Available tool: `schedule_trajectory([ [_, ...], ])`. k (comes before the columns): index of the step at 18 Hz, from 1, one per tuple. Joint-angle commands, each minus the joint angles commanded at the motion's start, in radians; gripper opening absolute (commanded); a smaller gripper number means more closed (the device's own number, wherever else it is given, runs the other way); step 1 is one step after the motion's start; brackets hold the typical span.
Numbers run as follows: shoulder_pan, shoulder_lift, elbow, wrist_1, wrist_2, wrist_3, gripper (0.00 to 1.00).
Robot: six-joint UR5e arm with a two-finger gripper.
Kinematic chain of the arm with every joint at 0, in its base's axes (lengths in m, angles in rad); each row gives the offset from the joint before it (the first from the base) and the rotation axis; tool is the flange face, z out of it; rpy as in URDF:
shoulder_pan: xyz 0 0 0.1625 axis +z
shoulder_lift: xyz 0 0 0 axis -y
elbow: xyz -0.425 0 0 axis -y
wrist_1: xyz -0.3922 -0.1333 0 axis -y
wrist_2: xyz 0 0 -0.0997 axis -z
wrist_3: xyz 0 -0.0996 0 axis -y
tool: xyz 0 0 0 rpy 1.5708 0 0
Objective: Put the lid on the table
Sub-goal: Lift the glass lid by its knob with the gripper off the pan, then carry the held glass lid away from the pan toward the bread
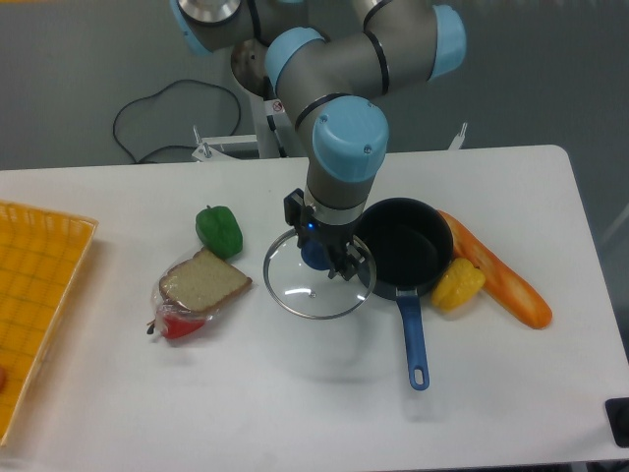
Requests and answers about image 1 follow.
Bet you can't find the black cable on floor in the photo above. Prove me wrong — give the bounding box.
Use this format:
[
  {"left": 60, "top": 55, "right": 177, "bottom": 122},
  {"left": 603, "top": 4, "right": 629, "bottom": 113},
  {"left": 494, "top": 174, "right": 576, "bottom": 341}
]
[{"left": 112, "top": 79, "right": 243, "bottom": 165}]

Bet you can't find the white table bracket right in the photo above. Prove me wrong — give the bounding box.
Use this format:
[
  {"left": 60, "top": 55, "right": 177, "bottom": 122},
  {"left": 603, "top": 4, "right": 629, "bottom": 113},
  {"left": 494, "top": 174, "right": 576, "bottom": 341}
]
[{"left": 448, "top": 122, "right": 468, "bottom": 150}]

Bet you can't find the orange baguette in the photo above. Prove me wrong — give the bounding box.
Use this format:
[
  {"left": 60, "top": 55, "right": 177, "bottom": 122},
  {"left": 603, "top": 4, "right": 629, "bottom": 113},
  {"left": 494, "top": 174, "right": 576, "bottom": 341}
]
[{"left": 440, "top": 211, "right": 552, "bottom": 329}]

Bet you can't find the glass lid blue knob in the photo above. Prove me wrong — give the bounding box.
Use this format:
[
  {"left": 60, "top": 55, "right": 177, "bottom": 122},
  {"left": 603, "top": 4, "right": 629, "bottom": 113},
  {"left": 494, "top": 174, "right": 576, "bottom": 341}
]
[{"left": 263, "top": 229, "right": 376, "bottom": 320}]

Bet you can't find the dark blue saucepan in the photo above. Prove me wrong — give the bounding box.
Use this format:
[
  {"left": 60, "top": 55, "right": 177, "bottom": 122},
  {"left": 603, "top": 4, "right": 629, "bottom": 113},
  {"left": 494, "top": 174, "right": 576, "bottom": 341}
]
[{"left": 355, "top": 198, "right": 453, "bottom": 391}]

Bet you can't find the yellow plastic basket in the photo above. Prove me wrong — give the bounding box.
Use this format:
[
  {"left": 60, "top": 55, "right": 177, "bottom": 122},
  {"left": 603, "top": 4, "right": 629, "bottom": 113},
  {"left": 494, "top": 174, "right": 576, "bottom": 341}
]
[{"left": 1, "top": 201, "right": 98, "bottom": 445}]

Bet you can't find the black object table corner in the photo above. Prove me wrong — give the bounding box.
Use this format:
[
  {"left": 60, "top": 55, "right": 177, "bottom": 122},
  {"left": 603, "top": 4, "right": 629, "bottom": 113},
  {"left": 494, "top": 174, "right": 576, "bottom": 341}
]
[{"left": 604, "top": 397, "right": 629, "bottom": 448}]

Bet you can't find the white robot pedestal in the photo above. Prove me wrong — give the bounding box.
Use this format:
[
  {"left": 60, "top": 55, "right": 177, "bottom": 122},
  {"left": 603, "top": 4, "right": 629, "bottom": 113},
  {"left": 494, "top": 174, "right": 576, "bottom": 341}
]
[{"left": 191, "top": 39, "right": 315, "bottom": 163}]

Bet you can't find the yellow bell pepper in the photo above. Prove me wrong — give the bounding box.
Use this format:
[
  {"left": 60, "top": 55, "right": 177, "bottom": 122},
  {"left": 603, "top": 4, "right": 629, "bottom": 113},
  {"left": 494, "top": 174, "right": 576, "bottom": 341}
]
[{"left": 430, "top": 258, "right": 486, "bottom": 312}]

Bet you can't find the green bell pepper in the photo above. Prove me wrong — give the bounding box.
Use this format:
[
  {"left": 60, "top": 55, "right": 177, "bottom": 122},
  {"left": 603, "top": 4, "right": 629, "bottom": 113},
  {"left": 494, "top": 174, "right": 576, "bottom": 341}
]
[{"left": 196, "top": 206, "right": 244, "bottom": 260}]

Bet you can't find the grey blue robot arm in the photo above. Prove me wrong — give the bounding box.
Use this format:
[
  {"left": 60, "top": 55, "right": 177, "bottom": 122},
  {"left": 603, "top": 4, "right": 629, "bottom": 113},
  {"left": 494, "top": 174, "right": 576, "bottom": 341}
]
[{"left": 171, "top": 1, "right": 467, "bottom": 278}]

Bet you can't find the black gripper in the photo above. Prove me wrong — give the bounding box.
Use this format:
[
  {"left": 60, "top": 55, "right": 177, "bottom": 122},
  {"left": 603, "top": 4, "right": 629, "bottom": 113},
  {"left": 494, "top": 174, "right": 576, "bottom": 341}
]
[{"left": 283, "top": 189, "right": 372, "bottom": 281}]

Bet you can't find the wrapped bread slice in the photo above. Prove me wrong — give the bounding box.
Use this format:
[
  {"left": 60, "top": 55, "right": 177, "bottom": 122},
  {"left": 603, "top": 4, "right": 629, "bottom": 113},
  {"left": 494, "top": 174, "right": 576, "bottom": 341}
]
[{"left": 155, "top": 249, "right": 253, "bottom": 320}]

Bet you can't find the red bell pepper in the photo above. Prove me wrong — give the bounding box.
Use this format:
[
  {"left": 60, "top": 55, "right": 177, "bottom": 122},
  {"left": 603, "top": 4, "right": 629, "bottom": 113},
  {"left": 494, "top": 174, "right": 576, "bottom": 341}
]
[{"left": 146, "top": 312, "right": 205, "bottom": 340}]

